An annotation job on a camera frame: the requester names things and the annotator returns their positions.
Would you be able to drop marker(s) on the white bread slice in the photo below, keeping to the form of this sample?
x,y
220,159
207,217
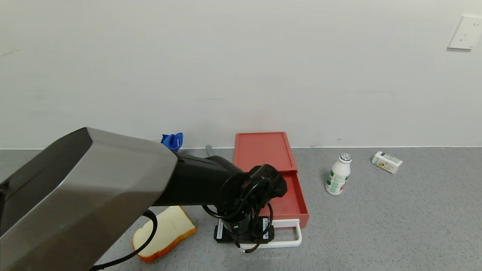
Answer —
x,y
169,229

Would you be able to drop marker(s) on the white green milk bottle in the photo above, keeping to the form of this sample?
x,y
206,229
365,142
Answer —
x,y
337,178

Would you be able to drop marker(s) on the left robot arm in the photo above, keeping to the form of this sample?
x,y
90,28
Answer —
x,y
98,188

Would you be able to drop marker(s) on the small white carton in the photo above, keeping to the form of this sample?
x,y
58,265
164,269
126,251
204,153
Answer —
x,y
386,162

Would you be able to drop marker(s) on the white wall socket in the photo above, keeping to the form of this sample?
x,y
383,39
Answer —
x,y
466,33

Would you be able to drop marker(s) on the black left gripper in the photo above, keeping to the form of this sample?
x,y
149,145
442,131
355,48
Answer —
x,y
243,232

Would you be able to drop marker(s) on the red drawer box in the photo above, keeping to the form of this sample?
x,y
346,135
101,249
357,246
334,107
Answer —
x,y
292,199

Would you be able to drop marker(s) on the blue cloth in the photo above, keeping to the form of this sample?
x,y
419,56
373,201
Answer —
x,y
173,141

